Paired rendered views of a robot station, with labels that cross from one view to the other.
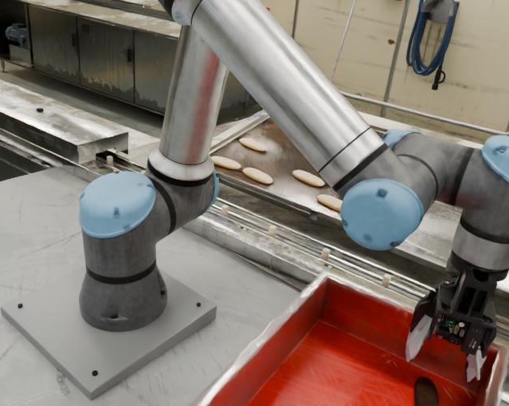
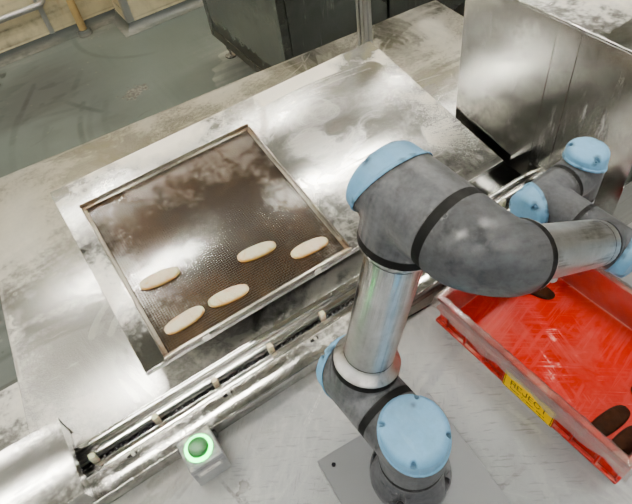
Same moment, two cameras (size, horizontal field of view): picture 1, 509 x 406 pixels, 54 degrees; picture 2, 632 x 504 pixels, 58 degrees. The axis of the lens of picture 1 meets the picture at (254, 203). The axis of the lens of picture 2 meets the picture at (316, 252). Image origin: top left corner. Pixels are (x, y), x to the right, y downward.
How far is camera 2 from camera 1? 98 cm
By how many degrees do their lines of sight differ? 50
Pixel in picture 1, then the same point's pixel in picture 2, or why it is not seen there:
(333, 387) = (516, 338)
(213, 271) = not seen: hidden behind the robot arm
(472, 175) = (586, 183)
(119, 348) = (471, 483)
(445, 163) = (574, 190)
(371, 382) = (513, 312)
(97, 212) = (444, 452)
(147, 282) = not seen: hidden behind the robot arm
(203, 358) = (477, 420)
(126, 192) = (425, 419)
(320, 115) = (607, 245)
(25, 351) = not seen: outside the picture
